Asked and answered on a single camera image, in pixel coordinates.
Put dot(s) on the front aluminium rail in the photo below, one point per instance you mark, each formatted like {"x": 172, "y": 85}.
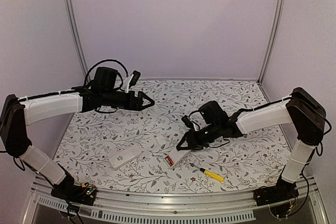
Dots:
{"x": 113, "y": 206}

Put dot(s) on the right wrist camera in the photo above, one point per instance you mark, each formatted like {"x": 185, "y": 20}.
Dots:
{"x": 188, "y": 123}

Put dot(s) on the left aluminium frame post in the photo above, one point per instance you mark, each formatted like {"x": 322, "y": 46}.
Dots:
{"x": 76, "y": 37}

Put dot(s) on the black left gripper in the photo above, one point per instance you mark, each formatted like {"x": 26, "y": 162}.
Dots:
{"x": 130, "y": 106}

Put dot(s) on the floral patterned table mat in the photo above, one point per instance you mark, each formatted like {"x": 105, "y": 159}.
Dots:
{"x": 251, "y": 161}

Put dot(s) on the white remote control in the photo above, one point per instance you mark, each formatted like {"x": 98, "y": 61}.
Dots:
{"x": 176, "y": 156}

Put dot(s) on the aluminium frame post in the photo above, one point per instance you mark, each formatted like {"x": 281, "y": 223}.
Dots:
{"x": 271, "y": 41}
{"x": 76, "y": 37}

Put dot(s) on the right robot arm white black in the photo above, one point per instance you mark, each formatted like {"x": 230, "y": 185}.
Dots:
{"x": 299, "y": 108}

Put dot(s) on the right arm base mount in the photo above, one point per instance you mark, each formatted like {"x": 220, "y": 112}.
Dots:
{"x": 269, "y": 195}

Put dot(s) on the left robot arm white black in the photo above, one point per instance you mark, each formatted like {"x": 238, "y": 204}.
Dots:
{"x": 18, "y": 113}

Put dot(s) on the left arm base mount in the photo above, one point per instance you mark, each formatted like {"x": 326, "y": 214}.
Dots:
{"x": 83, "y": 194}

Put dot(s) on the red gold battery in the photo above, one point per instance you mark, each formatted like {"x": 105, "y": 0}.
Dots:
{"x": 167, "y": 162}

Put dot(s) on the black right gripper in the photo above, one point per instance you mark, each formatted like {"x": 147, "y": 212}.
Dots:
{"x": 192, "y": 140}

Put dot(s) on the white battery cover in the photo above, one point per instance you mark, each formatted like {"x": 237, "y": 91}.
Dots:
{"x": 160, "y": 141}

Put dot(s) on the white remote with green logo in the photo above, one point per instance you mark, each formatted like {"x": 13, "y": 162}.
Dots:
{"x": 125, "y": 156}

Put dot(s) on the gold black battery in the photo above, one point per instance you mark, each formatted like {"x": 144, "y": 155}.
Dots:
{"x": 170, "y": 161}

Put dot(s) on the yellow handled screwdriver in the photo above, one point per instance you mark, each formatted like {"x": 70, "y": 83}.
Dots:
{"x": 210, "y": 174}

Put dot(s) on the right aluminium frame post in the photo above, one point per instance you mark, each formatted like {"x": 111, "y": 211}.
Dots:
{"x": 271, "y": 41}

